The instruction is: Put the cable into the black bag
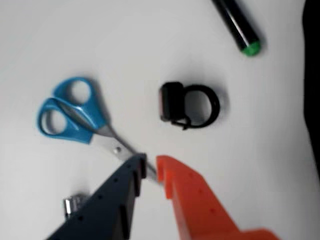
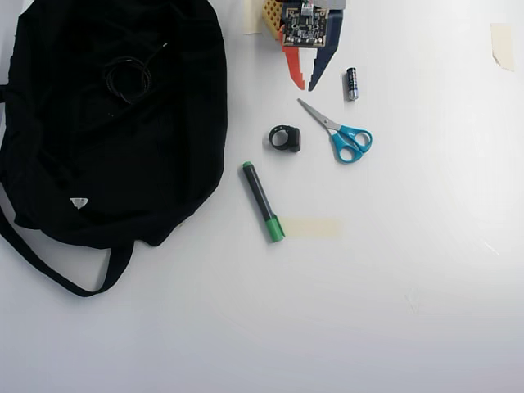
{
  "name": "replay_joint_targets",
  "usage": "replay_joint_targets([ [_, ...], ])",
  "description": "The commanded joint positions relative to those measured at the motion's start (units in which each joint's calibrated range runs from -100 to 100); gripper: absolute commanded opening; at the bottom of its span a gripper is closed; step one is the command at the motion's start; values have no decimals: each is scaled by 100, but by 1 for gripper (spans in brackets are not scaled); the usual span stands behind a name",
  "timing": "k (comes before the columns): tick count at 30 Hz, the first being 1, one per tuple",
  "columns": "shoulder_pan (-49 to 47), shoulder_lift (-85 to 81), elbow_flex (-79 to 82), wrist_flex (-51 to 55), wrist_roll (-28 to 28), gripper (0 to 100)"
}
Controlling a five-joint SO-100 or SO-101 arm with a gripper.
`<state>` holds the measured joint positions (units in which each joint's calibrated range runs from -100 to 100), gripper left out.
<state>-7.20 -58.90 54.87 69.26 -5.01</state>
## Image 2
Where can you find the navy gripper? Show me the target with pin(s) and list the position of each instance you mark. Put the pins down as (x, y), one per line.
(326, 61)

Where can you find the yellow perforated robot base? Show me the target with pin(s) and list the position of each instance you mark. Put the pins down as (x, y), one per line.
(271, 16)

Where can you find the black cloth bag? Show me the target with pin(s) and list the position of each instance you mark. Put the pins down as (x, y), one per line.
(102, 163)

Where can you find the black silver battery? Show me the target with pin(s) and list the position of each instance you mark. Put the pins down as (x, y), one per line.
(352, 84)

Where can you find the beige masking tape strip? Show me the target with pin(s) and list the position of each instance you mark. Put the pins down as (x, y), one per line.
(502, 45)
(253, 20)
(315, 228)

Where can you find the green capped black marker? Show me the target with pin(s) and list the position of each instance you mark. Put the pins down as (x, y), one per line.
(260, 196)

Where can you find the black camera circuit board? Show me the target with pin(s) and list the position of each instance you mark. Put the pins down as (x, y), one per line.
(305, 28)

